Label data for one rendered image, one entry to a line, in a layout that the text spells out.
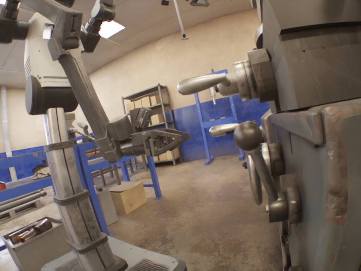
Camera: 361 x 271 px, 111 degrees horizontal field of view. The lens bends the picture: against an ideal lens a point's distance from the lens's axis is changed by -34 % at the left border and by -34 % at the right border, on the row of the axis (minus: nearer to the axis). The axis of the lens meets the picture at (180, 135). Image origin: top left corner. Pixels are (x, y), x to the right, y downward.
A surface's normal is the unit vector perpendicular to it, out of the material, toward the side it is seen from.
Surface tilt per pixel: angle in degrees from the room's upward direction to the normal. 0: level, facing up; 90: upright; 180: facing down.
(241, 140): 97
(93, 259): 90
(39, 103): 132
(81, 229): 90
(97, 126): 108
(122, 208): 90
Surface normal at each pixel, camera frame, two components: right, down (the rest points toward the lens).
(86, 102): -0.16, 0.45
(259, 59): -0.41, -0.05
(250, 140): -0.24, 0.21
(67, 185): 0.83, -0.15
